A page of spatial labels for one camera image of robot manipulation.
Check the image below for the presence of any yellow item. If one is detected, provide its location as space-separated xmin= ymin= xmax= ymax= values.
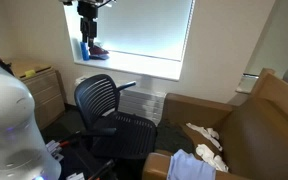
xmin=24 ymin=69 xmax=37 ymax=79

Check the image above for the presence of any blue bottle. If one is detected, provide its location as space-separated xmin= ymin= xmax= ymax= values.
xmin=79 ymin=41 xmax=91 ymax=62

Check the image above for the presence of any crumpled white cloth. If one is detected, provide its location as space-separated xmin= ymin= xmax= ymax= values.
xmin=195 ymin=143 xmax=229 ymax=173

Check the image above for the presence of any long white cloth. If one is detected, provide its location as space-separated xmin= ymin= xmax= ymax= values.
xmin=185 ymin=122 xmax=224 ymax=152

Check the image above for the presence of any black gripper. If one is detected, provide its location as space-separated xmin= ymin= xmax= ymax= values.
xmin=77 ymin=1 xmax=99 ymax=48

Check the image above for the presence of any light blue cloth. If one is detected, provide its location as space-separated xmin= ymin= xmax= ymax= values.
xmin=166 ymin=148 xmax=217 ymax=180

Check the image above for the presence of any small white box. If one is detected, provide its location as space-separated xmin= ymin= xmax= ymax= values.
xmin=66 ymin=172 xmax=85 ymax=180

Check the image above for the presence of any brown leather armchair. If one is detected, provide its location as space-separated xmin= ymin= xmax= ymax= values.
xmin=142 ymin=68 xmax=288 ymax=180

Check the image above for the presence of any wooden dresser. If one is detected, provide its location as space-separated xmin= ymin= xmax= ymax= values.
xmin=8 ymin=59 xmax=66 ymax=130

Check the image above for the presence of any white plug cluster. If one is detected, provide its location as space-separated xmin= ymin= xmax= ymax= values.
xmin=45 ymin=139 xmax=65 ymax=163

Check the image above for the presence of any black mesh office chair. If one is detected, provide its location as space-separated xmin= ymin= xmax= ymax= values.
xmin=73 ymin=73 xmax=158 ymax=161

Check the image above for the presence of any small side shelf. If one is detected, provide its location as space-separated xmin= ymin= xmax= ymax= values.
xmin=236 ymin=73 xmax=260 ymax=95

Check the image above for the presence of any red handled tool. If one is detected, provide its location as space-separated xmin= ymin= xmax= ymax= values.
xmin=58 ymin=138 xmax=78 ymax=148

